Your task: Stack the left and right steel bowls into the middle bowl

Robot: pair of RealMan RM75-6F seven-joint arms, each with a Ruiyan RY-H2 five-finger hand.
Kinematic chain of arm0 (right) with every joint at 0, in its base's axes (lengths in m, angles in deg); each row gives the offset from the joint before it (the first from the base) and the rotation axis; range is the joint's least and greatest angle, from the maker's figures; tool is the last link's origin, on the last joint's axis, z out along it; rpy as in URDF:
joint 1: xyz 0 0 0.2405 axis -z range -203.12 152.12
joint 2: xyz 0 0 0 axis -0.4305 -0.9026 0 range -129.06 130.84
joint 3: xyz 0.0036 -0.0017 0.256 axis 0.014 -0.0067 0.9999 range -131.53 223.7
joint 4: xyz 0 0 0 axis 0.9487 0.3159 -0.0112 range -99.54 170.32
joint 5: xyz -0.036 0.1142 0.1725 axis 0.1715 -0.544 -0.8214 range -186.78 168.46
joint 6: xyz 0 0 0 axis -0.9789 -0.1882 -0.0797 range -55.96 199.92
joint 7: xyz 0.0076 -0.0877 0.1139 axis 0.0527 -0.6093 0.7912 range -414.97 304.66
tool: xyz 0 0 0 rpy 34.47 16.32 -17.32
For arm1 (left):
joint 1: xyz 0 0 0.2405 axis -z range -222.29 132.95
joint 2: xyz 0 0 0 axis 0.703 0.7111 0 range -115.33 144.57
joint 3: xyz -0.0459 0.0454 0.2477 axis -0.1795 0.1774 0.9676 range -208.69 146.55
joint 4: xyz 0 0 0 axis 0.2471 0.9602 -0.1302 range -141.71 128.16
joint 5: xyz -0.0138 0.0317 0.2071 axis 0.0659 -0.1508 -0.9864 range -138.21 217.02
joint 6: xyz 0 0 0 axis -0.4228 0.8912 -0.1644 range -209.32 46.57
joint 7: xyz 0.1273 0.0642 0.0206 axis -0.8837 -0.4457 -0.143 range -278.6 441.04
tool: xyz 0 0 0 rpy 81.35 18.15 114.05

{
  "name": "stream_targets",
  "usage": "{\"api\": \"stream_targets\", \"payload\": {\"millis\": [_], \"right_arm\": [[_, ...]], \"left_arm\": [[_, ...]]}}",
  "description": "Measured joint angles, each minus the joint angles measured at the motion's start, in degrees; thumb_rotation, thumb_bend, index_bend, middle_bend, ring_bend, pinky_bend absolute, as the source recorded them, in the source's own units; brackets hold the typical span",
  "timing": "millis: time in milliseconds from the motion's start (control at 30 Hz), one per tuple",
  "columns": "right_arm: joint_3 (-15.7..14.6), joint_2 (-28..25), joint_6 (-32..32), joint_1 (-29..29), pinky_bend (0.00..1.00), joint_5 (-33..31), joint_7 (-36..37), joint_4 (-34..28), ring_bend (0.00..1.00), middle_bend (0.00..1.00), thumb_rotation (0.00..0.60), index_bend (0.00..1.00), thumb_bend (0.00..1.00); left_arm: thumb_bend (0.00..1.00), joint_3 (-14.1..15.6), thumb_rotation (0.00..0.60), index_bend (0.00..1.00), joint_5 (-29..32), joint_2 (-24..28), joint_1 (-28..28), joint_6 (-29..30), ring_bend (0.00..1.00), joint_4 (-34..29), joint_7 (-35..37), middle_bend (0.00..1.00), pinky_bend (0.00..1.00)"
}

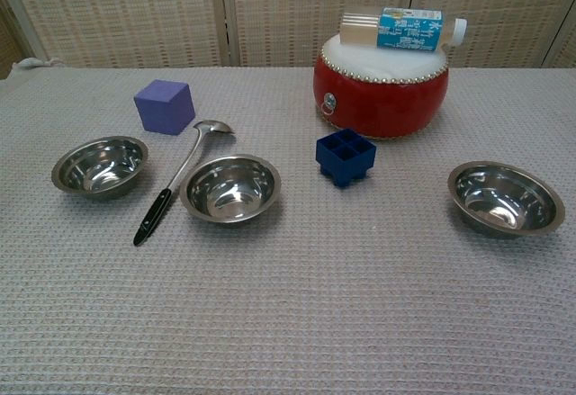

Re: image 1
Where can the small stainless steel bowl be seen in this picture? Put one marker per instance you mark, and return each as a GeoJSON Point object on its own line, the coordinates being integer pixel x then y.
{"type": "Point", "coordinates": [486, 215]}
{"type": "Point", "coordinates": [81, 183]}
{"type": "Point", "coordinates": [211, 206]}

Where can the blue four-cell grid tray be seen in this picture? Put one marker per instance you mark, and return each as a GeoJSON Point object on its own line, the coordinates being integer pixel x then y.
{"type": "Point", "coordinates": [335, 161]}

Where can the grey waffle-weave tablecloth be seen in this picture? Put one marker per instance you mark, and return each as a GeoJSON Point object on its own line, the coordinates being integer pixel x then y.
{"type": "Point", "coordinates": [288, 300]}

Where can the red drum with white skin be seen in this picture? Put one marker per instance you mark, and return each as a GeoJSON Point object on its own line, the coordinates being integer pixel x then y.
{"type": "Point", "coordinates": [382, 102]}

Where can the purple foam cube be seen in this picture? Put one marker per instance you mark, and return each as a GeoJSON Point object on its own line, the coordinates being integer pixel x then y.
{"type": "Point", "coordinates": [159, 114]}

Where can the woven folding screen panel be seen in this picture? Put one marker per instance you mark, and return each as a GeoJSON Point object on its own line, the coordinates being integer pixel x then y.
{"type": "Point", "coordinates": [288, 8]}
{"type": "Point", "coordinates": [126, 12]}
{"type": "Point", "coordinates": [504, 3]}

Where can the plastic bottle with blue label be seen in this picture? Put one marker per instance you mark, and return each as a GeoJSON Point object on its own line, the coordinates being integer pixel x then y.
{"type": "Point", "coordinates": [405, 28]}

